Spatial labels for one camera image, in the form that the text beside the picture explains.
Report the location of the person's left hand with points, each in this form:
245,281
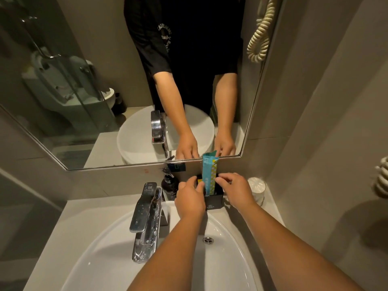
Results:
189,200

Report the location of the person's right hand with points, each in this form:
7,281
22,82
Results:
239,190

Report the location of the person's left thumb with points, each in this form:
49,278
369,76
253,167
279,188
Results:
202,187

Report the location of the person's right thumb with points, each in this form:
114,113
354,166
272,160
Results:
222,184

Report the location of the teal dotted packet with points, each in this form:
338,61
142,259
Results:
209,172

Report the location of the person's right forearm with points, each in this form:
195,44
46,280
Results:
288,254

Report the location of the person's left forearm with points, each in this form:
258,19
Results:
169,254

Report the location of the black square holder box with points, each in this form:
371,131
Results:
213,201

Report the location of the black pump soap bottle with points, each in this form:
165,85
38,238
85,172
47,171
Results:
169,186

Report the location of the chrome sink faucet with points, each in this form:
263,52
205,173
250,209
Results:
144,218

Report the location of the white ceramic sink basin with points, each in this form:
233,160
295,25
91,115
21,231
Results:
100,257

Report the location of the wall mirror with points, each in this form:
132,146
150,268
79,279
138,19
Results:
91,72

